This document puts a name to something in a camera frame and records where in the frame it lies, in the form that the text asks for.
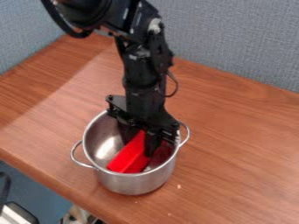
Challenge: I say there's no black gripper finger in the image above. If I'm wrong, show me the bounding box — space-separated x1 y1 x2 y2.
145 129 163 157
117 122 139 144

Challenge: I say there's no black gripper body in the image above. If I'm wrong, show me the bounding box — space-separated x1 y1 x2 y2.
107 78 181 140

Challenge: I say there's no red plastic block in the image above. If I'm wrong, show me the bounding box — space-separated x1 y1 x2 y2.
107 131 150 173

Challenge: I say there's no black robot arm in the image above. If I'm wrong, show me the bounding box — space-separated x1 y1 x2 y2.
42 0 181 156

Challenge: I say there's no stainless steel pot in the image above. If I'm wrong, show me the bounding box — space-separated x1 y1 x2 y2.
70 111 192 195

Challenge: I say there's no white object below table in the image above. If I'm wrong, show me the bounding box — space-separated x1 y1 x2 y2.
61 205 98 224

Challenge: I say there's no grey box below table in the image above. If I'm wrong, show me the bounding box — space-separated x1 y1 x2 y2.
0 201 41 224

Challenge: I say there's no black cable below table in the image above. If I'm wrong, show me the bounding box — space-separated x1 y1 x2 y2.
0 171 14 211

